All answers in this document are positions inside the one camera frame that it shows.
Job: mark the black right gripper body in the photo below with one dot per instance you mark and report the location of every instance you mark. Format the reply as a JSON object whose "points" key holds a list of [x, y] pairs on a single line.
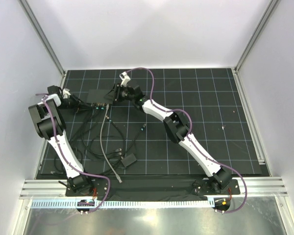
{"points": [[123, 95]]}

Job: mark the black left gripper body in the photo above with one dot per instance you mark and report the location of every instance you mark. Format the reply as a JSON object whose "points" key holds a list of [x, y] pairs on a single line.
{"points": [[71, 103]]}

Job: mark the black network switch box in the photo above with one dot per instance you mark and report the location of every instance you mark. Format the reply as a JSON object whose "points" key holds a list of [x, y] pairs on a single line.
{"points": [[97, 96]]}

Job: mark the black ethernet cable pulled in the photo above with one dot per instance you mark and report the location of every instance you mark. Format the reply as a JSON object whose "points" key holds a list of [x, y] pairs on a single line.
{"points": [[76, 120]]}

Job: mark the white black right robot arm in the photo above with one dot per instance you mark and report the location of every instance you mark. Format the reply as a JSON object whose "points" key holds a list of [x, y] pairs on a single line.
{"points": [[178, 126]]}

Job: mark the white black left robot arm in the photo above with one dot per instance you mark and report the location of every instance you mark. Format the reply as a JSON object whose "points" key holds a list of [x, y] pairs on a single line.
{"points": [[50, 125]]}

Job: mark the black grid mat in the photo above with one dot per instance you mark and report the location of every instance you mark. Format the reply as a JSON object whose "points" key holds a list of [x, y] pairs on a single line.
{"points": [[209, 96]]}

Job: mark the small black adapter box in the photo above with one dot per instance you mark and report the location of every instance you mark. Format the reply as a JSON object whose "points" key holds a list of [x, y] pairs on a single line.
{"points": [[129, 160]]}

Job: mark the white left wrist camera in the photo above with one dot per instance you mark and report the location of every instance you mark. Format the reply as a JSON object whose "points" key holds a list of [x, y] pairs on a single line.
{"points": [[66, 93]]}

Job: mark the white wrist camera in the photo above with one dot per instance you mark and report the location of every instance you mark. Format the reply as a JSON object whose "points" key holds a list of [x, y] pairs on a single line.
{"points": [[125, 79], [66, 93]]}

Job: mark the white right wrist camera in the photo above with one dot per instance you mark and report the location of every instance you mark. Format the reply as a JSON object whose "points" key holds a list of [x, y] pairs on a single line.
{"points": [[125, 79]]}

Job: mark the white slotted cable duct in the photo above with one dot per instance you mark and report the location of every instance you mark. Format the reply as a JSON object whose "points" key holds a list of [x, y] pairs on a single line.
{"points": [[79, 203]]}

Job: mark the left aluminium corner post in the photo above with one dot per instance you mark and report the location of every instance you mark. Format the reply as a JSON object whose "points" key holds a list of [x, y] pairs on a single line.
{"points": [[41, 35]]}

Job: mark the aluminium corner post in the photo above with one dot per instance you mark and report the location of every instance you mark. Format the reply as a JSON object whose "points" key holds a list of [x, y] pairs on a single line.
{"points": [[41, 35], [271, 7]]}

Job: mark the aluminium front frame rail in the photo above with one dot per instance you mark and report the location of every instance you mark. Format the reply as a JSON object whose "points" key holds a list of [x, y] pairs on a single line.
{"points": [[254, 186]]}

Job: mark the right aluminium corner post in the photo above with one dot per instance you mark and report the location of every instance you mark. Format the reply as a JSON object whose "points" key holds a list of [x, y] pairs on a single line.
{"points": [[271, 7]]}

